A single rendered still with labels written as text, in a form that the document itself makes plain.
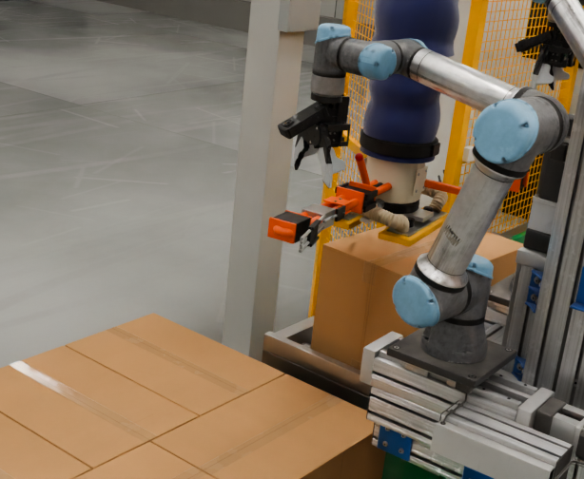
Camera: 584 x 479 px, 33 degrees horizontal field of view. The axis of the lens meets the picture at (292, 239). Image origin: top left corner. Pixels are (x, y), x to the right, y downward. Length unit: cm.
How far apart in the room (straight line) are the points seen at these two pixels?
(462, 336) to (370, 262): 84
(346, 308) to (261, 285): 114
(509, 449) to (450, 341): 27
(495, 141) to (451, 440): 66
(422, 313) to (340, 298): 107
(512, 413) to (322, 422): 85
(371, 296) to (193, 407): 63
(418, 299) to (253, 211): 210
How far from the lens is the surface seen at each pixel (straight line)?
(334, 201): 263
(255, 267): 418
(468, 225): 203
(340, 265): 312
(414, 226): 290
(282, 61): 398
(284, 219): 242
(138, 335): 338
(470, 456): 220
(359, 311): 312
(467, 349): 228
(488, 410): 228
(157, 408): 296
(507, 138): 193
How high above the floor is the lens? 201
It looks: 20 degrees down
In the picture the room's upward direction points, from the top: 6 degrees clockwise
